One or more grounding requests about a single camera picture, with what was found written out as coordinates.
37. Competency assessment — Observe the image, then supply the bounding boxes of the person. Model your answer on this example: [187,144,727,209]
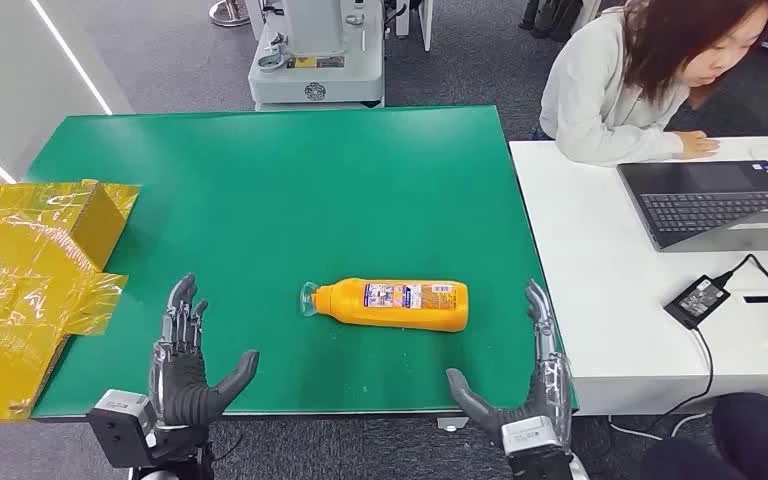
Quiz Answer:
[530,0,768,167]

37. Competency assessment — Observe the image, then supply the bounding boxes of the green table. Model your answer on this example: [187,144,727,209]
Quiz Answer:
[22,105,579,422]

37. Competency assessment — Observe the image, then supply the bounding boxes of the grey laptop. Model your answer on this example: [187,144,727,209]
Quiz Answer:
[617,159,768,254]

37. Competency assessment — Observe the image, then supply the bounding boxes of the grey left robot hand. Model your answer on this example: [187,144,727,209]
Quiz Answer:
[148,273,261,431]

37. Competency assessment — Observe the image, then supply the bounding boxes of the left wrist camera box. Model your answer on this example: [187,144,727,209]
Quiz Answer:
[87,389,159,470]

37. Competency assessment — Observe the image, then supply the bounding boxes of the white desk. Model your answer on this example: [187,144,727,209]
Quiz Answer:
[509,135,768,417]

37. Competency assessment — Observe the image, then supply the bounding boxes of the person's dark leg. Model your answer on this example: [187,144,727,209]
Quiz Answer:
[638,392,768,480]

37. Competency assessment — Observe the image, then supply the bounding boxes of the black power adapter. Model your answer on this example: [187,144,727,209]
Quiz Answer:
[663,274,732,331]

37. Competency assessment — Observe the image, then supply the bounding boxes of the chrome stanchion base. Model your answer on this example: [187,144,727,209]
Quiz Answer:
[208,0,253,28]

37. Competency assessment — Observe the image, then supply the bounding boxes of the yellow taped cardboard box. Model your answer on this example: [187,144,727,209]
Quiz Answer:
[0,178,141,422]

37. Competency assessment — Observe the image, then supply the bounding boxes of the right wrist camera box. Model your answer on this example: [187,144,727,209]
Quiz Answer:
[501,415,564,458]

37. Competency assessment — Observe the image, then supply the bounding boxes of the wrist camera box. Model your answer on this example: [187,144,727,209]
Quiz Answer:
[501,415,564,458]
[87,389,159,470]

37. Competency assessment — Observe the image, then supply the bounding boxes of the person's hand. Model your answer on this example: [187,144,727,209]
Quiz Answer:
[674,129,722,160]

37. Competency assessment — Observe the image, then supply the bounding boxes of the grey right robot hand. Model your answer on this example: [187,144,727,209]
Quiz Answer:
[445,279,575,452]

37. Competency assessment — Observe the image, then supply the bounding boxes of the orange bottle with clear cap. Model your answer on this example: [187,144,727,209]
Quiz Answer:
[299,277,470,334]

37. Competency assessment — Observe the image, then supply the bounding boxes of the white cable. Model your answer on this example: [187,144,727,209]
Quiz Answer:
[609,411,709,442]

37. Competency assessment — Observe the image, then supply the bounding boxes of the black power cable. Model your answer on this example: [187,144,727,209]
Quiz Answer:
[655,253,768,419]

